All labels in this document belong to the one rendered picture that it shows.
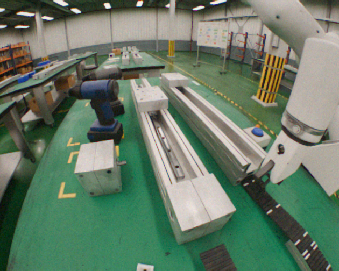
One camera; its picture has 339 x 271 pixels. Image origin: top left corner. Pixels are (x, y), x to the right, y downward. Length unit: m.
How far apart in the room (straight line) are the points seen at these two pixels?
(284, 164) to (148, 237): 0.30
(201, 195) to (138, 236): 0.16
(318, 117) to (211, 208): 0.22
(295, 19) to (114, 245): 0.54
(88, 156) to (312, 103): 0.44
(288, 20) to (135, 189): 0.49
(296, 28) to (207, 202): 0.36
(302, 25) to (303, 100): 0.15
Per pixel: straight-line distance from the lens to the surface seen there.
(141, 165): 0.45
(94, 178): 0.36
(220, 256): 0.31
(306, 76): 0.27
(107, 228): 0.36
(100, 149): 0.38
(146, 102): 0.52
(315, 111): 0.27
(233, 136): 0.49
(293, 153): 0.29
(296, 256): 0.42
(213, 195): 0.28
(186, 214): 0.25
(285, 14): 0.32
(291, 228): 0.41
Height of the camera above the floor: 1.10
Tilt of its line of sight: 36 degrees down
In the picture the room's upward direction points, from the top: 1 degrees clockwise
